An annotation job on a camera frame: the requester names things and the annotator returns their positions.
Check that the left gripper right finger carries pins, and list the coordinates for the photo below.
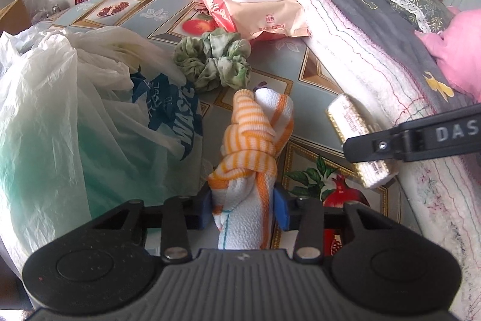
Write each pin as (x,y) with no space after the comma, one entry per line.
(309,218)

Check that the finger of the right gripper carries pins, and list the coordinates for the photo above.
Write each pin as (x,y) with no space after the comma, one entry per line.
(453,133)

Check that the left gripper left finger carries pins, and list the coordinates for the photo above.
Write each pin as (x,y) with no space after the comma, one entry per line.
(175,218)

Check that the orange striped white towel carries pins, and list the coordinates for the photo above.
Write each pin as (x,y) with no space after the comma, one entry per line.
(243,182)

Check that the gold tissue pack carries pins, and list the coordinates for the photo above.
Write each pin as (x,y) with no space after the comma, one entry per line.
(355,127)

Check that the green fabric scrunchie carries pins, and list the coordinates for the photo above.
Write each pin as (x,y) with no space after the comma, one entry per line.
(214,59)

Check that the red wet wipes pack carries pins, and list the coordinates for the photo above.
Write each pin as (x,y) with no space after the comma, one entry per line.
(259,19)

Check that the pink blanket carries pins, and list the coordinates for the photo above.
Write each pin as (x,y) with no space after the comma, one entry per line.
(457,52)

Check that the dark grey quilt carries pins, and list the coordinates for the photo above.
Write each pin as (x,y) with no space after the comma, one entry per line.
(373,54)

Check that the grey lace cushion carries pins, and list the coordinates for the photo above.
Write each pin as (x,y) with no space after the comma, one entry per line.
(427,16)

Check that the white plastic bag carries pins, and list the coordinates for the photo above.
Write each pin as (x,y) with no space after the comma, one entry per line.
(89,120)

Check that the clutter of bottles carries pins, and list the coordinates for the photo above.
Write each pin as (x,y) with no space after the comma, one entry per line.
(54,7)

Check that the brown cardboard box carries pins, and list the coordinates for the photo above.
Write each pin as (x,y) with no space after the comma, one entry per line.
(15,18)

